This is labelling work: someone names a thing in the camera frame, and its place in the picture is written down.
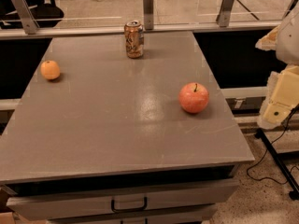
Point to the right metal railing bracket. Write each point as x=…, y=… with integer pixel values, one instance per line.
x=223, y=18

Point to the black stand leg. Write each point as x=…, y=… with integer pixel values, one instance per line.
x=294, y=194

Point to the grey cabinet drawer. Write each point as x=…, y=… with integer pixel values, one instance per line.
x=173, y=215
x=97, y=202

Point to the black office chair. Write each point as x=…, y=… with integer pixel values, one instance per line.
x=46, y=13

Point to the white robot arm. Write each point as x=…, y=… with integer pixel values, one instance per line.
x=283, y=40

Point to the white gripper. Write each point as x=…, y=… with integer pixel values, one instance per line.
x=290, y=42

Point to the orange fruit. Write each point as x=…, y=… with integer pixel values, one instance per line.
x=50, y=70

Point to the left metal railing bracket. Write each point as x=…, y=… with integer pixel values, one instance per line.
x=29, y=24

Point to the metal railing bracket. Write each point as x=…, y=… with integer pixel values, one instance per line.
x=223, y=18
x=148, y=7
x=29, y=24

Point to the lower grey cabinet drawer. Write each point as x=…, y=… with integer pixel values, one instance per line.
x=173, y=215

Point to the red apple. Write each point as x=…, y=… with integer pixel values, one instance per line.
x=193, y=97

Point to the middle metal railing bracket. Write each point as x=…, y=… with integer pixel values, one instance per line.
x=148, y=7

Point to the orange soda can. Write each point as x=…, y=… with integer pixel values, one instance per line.
x=134, y=39

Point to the black drawer handle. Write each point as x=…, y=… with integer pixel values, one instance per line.
x=129, y=206

